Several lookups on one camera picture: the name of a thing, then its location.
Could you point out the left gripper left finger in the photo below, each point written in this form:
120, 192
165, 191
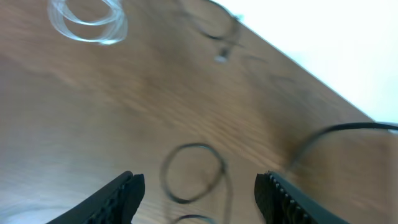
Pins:
115, 203

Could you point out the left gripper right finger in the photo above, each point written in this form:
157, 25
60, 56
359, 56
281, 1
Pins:
280, 202

